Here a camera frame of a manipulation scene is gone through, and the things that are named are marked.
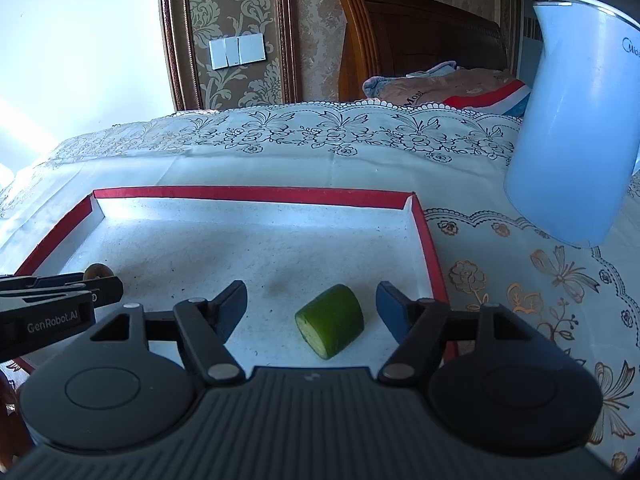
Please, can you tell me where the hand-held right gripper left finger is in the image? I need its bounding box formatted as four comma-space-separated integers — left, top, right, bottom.
90, 280, 248, 381

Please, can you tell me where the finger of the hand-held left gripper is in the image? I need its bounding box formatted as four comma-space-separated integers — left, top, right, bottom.
30, 279, 124, 312
0, 272, 85, 294

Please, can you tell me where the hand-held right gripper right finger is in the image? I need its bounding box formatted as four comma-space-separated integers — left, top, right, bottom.
376, 281, 543, 383

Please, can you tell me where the brown longan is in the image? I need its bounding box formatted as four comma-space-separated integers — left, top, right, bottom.
83, 262, 115, 282

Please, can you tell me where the green cucumber piece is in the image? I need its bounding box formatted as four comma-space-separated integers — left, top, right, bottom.
294, 284, 365, 360

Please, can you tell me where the red cardboard tray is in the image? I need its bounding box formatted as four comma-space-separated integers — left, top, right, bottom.
14, 186, 451, 376

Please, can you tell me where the light fleece cloth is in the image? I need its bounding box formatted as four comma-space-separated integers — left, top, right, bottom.
362, 61, 461, 99

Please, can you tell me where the folded colourful blanket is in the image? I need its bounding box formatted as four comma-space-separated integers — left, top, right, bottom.
400, 66, 532, 116

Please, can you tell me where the light blue electric kettle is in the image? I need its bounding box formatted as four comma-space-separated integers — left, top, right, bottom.
503, 0, 640, 248

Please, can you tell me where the white wall switch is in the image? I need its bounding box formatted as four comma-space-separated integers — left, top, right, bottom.
209, 35, 275, 70

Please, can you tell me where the wooden wall panel frame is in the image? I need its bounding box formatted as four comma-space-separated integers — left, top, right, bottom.
157, 0, 299, 111

